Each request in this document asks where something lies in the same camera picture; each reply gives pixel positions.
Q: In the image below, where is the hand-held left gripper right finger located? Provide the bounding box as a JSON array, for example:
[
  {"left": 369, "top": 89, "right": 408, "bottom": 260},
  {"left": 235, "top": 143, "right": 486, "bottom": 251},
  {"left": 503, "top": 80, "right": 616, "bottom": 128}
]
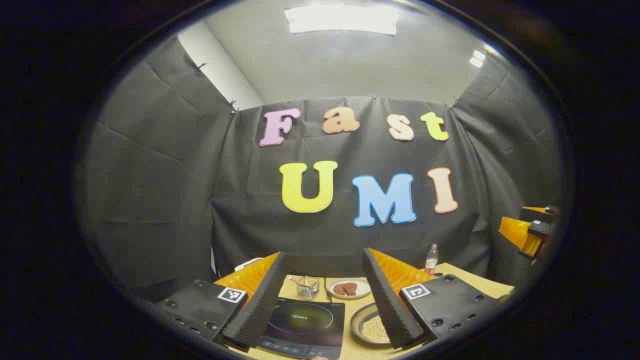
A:
[{"left": 361, "top": 247, "right": 502, "bottom": 351}]

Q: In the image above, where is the black induction cooktop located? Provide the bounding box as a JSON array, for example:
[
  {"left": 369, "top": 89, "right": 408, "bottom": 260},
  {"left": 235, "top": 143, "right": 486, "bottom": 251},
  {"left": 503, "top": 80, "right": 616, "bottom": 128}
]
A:
[{"left": 257, "top": 297, "right": 346, "bottom": 360}]

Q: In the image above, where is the pile of soybeans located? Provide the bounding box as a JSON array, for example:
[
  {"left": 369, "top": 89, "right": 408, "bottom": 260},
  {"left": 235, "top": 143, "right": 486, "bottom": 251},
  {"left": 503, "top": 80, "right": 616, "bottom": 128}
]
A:
[{"left": 361, "top": 315, "right": 391, "bottom": 344}]

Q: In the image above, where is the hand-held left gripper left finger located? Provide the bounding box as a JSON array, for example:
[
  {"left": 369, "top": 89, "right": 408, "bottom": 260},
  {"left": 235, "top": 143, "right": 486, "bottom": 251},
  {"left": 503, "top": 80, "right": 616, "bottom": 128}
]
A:
[{"left": 156, "top": 251, "right": 289, "bottom": 352}]

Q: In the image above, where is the stainless steel pot black handle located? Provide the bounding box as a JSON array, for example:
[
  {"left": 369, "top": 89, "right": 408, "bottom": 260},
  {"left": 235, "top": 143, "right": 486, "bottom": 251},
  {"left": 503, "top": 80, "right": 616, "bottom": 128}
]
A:
[{"left": 350, "top": 302, "right": 396, "bottom": 346}]

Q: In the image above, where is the white round plate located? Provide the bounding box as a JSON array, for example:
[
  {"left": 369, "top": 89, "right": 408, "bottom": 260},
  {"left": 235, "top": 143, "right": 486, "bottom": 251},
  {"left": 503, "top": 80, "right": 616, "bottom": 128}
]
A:
[{"left": 327, "top": 278, "right": 372, "bottom": 300}]

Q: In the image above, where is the metal wire basket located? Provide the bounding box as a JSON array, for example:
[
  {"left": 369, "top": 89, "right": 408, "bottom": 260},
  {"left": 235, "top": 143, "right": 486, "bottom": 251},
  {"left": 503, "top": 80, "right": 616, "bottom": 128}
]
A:
[{"left": 296, "top": 276, "right": 320, "bottom": 300}]

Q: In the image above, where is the plastic bottle red label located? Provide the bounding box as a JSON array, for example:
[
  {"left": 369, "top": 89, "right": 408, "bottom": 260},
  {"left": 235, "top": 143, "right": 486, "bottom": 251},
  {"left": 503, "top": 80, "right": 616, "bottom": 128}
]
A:
[{"left": 424, "top": 244, "right": 439, "bottom": 276}]

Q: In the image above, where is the large ceiling light panel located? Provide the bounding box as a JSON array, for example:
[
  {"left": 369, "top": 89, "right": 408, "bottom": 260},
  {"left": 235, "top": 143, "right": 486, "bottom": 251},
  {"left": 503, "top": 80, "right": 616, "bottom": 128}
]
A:
[{"left": 285, "top": 5, "right": 401, "bottom": 36}]

